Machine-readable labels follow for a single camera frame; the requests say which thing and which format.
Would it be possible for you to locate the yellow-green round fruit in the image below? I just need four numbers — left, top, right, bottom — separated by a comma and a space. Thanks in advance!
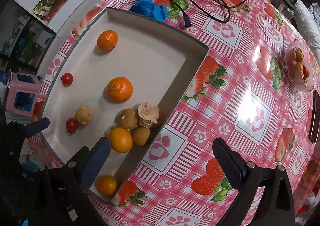
120, 108, 139, 129
132, 127, 151, 146

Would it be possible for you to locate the black power adapter with cable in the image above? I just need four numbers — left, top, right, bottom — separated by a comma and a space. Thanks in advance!
182, 0, 248, 24

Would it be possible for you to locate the strawberry print plastic tablecloth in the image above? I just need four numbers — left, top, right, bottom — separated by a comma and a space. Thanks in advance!
25, 0, 320, 226

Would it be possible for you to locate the dark shelf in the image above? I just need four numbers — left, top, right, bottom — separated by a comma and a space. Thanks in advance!
0, 14, 57, 75

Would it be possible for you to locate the grey cardboard box tray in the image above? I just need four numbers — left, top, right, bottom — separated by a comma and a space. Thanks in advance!
40, 7, 210, 204

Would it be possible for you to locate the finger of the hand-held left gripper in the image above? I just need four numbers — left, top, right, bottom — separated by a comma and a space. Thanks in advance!
7, 117, 50, 139

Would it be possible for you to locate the white cushion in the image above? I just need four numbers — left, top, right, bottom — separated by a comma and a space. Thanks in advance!
294, 0, 320, 50

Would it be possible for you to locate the brown walnut shell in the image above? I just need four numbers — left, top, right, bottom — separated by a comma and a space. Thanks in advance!
137, 102, 160, 128

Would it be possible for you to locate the dried papery husk fruit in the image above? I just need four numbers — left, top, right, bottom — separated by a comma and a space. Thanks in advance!
294, 49, 305, 63

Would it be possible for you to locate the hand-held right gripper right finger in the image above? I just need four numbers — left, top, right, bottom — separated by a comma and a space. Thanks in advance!
212, 137, 296, 226

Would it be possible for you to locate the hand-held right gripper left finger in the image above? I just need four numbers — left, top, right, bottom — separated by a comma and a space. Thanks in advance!
32, 137, 112, 226

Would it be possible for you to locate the beige lumpy walnut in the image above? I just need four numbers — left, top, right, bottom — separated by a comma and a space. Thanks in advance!
75, 105, 93, 126

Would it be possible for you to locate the tangerine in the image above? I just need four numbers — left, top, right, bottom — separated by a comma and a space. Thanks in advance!
108, 127, 134, 153
96, 30, 119, 52
95, 175, 118, 196
106, 77, 134, 103

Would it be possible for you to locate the pink plastic stool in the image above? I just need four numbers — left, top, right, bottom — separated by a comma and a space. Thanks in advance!
5, 72, 43, 118

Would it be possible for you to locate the black smartphone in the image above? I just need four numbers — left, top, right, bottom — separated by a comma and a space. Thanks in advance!
308, 90, 320, 144

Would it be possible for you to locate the blue rubber glove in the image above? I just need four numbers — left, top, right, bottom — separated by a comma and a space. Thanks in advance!
129, 0, 168, 20

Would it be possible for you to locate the clear glass bowl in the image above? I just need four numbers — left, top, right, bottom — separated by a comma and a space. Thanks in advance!
284, 39, 316, 92

